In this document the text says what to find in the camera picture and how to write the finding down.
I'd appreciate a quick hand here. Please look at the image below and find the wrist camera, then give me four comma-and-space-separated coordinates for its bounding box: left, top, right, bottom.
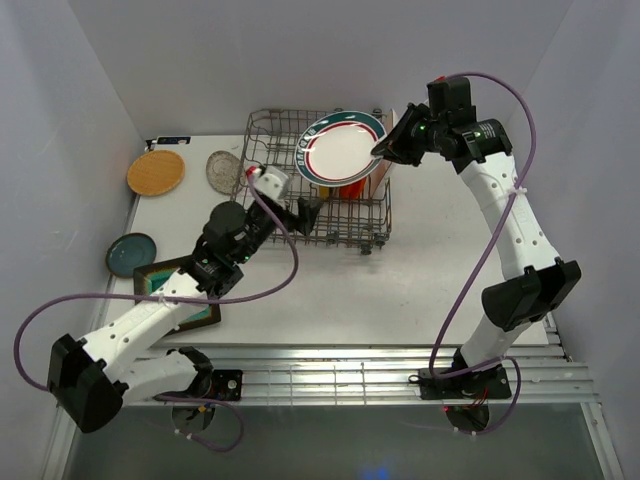
427, 76, 477, 125
246, 166, 291, 202

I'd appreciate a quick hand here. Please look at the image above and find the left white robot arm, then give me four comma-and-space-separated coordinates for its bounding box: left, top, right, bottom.
47, 194, 322, 433

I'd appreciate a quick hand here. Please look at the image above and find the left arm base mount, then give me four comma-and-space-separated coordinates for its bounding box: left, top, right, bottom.
167, 369, 244, 402

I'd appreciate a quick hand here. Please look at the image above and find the yellow dotted scalloped plate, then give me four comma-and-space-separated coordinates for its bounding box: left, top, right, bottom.
318, 186, 331, 200

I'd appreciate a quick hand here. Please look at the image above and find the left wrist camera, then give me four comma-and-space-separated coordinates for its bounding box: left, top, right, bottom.
246, 166, 291, 202

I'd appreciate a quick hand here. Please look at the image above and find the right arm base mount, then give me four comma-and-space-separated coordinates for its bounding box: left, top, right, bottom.
408, 365, 512, 400

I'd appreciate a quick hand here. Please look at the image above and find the teal square brown-rimmed plate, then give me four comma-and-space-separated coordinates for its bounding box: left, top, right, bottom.
133, 256, 222, 336

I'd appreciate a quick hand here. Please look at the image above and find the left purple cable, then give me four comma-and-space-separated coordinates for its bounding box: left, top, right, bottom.
13, 172, 301, 454

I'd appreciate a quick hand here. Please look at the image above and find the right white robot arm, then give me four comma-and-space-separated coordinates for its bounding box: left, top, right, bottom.
372, 104, 581, 397

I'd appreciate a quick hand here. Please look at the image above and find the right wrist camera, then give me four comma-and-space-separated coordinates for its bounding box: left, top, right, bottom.
427, 76, 477, 125

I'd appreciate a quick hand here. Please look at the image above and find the speckled beige small plate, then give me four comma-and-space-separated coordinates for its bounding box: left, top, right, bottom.
205, 150, 244, 196

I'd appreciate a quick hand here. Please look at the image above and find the white rectangular plate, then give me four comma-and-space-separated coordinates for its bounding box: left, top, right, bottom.
368, 109, 398, 199

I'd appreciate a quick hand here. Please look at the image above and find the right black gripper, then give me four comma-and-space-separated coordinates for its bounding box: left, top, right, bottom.
370, 103, 445, 168

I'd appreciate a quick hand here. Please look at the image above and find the dark teal round plate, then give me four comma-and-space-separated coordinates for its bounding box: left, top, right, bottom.
105, 233, 157, 278

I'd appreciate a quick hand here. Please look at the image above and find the white plate green rim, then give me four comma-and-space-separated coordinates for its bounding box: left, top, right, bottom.
294, 110, 387, 187

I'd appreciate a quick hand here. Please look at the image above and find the grey wire dish rack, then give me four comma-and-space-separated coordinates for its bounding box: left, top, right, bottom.
240, 108, 392, 255

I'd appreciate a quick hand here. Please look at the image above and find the woven bamboo round plate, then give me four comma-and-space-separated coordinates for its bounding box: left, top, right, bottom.
126, 150, 185, 196

